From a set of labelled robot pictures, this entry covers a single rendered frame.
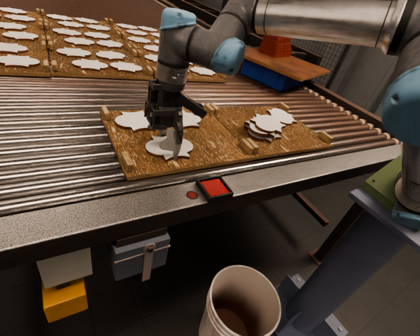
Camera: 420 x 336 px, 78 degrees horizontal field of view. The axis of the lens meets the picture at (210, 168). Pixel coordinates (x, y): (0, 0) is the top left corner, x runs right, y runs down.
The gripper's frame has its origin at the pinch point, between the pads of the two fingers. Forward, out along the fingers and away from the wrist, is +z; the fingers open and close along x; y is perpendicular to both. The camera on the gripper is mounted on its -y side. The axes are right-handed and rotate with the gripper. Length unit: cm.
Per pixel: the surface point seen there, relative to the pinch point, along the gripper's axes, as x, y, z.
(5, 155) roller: -8.4, 40.0, 2.9
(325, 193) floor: -30, -180, 95
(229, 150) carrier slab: 4.4, -19.3, 0.8
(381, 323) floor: 65, -117, 95
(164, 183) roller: 11.7, 5.8, 2.9
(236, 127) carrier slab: -8.7, -30.7, 0.9
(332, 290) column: 44, -65, 54
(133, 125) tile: -12.7, 7.1, -0.5
